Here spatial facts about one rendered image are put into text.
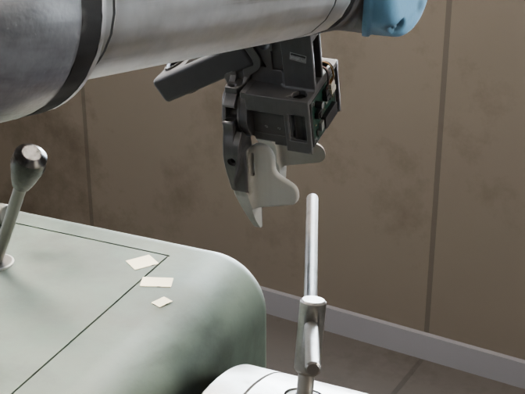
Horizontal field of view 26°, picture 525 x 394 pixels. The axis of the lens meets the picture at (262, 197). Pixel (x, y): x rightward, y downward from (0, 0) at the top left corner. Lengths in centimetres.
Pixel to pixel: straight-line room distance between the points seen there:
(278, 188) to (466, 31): 198
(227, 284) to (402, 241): 212
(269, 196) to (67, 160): 281
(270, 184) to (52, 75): 56
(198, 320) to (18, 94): 63
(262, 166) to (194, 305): 16
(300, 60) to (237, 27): 34
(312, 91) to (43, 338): 32
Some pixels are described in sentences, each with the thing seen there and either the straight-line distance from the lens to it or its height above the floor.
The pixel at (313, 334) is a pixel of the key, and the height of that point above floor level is 131.
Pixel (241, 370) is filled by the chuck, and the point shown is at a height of 123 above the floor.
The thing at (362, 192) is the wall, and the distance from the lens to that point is 321.
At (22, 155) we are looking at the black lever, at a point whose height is 140.
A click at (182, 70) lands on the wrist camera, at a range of 99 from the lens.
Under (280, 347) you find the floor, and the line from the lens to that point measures 337.
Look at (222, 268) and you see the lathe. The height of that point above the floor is 125.
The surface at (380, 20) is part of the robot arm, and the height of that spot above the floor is 159.
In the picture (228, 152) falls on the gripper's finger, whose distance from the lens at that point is 97.
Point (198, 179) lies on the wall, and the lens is 349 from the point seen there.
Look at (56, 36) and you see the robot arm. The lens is 45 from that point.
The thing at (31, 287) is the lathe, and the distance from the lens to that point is 111.
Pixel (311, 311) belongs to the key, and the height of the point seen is 131.
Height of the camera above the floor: 178
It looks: 24 degrees down
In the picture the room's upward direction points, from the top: straight up
